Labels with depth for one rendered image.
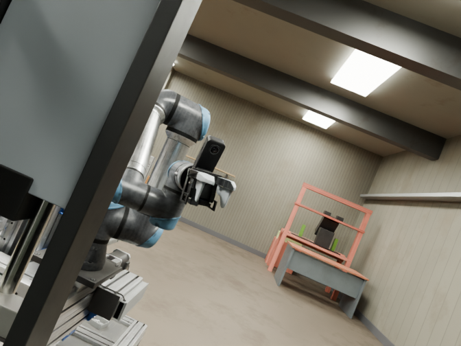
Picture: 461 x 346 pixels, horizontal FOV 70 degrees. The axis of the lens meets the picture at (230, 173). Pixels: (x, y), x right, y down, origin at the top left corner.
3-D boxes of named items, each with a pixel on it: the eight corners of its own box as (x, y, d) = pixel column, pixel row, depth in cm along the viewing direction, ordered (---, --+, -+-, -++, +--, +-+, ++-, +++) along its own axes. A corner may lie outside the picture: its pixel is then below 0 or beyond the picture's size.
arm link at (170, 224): (134, 214, 92) (150, 178, 93) (171, 227, 96) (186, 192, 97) (137, 221, 85) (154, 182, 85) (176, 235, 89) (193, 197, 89)
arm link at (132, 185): (149, 70, 111) (106, 182, 78) (179, 86, 115) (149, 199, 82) (137, 94, 118) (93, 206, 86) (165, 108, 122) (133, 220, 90)
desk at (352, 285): (352, 320, 583) (369, 279, 587) (276, 285, 592) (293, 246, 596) (341, 306, 656) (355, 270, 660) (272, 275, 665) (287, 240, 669)
